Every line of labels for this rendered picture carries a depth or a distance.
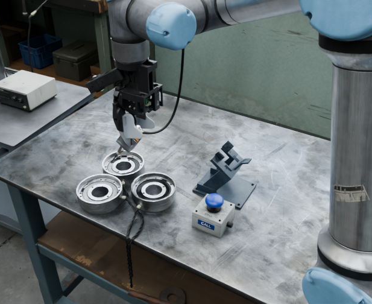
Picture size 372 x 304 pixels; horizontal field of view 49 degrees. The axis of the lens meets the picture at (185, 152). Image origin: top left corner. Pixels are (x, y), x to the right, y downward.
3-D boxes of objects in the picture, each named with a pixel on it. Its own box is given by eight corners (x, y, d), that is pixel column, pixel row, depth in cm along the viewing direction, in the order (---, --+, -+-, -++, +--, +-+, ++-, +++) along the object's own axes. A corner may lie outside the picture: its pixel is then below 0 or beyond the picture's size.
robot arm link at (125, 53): (102, 39, 80) (127, 28, 86) (105, 61, 83) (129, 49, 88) (134, 46, 77) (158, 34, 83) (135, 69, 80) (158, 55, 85)
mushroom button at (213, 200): (201, 216, 90) (201, 199, 87) (209, 205, 93) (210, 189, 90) (217, 223, 88) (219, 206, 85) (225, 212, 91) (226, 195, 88)
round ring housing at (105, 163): (105, 163, 109) (103, 151, 107) (145, 161, 110) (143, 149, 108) (102, 189, 101) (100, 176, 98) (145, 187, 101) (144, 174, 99)
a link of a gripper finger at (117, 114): (119, 134, 90) (117, 97, 85) (113, 133, 90) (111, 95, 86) (131, 126, 93) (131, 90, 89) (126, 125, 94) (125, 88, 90)
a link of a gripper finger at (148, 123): (152, 146, 96) (148, 113, 90) (131, 139, 98) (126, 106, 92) (159, 138, 98) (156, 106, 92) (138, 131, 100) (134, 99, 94)
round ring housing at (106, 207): (72, 214, 94) (69, 201, 91) (87, 184, 102) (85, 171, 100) (116, 219, 92) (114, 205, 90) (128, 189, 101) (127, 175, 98)
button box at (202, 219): (191, 227, 91) (192, 210, 88) (206, 207, 96) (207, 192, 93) (224, 240, 87) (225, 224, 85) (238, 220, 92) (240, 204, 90)
